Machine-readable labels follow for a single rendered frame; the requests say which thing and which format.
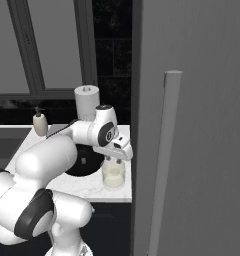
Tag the glass of lemonade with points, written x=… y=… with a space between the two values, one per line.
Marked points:
x=114 y=180

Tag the grey fridge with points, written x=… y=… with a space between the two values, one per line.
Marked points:
x=205 y=133

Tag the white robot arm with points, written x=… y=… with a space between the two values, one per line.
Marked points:
x=45 y=160

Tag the white paper towel roll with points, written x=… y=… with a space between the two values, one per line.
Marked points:
x=86 y=100

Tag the black ice bowl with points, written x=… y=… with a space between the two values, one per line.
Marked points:
x=85 y=168

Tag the beige soap dispenser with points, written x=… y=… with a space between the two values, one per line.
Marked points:
x=40 y=125

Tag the grey sink basin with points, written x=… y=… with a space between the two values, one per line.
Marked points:
x=7 y=146

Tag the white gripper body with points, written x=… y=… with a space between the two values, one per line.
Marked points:
x=120 y=153

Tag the dark base cabinet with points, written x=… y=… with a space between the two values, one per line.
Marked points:
x=112 y=230

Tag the grey ice cube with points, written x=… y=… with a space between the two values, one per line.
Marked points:
x=83 y=160

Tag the grey framed window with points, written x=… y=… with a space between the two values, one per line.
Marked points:
x=42 y=46

